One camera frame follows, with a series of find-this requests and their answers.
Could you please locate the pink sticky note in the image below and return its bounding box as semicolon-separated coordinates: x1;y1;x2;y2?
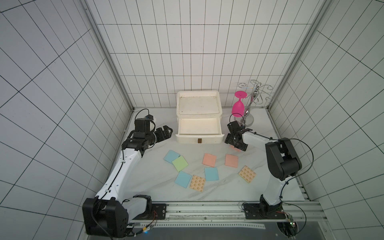
225;154;239;168
202;153;217;168

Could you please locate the white pull-out drawer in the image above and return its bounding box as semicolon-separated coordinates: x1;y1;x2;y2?
176;118;224;144

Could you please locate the white plastic drawer cabinet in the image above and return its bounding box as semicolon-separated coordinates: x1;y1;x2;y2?
177;91;223;119

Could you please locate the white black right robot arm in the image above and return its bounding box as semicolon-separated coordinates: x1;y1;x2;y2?
225;121;302;219

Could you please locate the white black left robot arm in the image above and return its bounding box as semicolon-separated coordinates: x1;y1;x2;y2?
82;126;173;240

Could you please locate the blue sticky note upper left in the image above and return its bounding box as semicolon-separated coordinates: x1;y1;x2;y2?
164;150;180;164

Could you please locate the blue sticky note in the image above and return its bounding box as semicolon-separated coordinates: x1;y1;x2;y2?
175;171;192;188
205;167;219;181
164;150;180;164

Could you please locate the green sticky note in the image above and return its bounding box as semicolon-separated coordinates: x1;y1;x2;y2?
172;156;189;172

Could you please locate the orange patterned sticky note right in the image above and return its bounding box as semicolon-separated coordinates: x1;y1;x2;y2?
239;166;256;184

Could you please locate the orange patterned sticky note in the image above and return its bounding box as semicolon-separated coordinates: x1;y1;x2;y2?
239;166;256;184
190;175;206;192

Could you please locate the blue sticky note center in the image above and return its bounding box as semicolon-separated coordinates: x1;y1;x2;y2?
205;167;219;181

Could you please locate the blue sticky note lower left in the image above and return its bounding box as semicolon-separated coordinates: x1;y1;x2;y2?
175;171;192;188

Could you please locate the orange patterned sticky note left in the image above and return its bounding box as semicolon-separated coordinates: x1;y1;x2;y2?
190;175;206;192

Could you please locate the pink wine glass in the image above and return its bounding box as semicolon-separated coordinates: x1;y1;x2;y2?
232;91;248;118

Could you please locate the chrome glass holder stand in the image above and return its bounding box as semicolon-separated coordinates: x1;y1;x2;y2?
238;80;274;127

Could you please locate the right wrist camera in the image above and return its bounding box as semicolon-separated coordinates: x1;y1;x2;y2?
228;121;242;133

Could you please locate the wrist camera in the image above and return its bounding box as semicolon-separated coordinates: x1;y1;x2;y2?
135;115;156;133
228;121;242;133

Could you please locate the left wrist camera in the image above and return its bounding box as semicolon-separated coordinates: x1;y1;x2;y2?
135;115;156;133

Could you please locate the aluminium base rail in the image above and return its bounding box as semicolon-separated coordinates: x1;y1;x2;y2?
85;200;326;230

